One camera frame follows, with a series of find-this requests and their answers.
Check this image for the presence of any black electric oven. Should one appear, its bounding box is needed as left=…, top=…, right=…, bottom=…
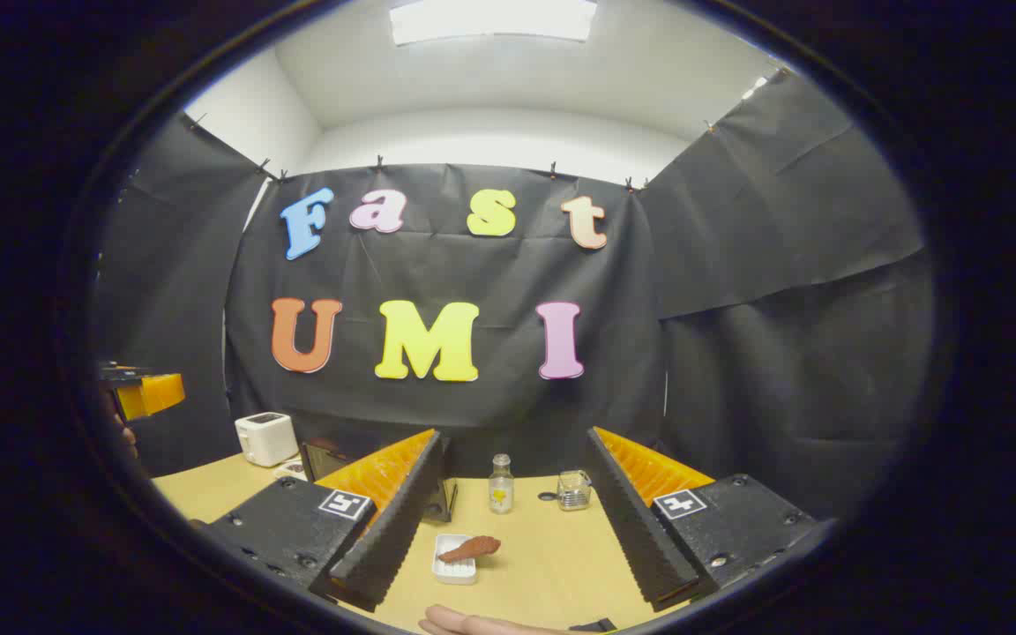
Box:
left=301, top=438, right=459, bottom=523

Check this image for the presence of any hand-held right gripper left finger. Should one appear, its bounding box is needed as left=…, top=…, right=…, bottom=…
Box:
left=204, top=429, right=447, bottom=614

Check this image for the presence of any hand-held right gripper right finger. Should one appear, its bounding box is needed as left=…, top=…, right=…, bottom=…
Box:
left=585, top=427, right=822, bottom=614

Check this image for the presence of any metal wire basket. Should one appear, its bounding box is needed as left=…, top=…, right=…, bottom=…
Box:
left=557, top=470, right=593, bottom=512

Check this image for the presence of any white rectangular dish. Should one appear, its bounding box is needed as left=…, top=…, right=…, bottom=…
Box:
left=432, top=534, right=479, bottom=586

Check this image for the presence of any white toaster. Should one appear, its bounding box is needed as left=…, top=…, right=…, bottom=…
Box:
left=235, top=412, right=300, bottom=467

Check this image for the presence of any clear plastic drink bottle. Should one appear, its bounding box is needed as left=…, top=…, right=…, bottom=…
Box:
left=488, top=454, right=515, bottom=515

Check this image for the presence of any brown meat steak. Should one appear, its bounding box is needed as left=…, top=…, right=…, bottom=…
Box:
left=438, top=535, right=502, bottom=564

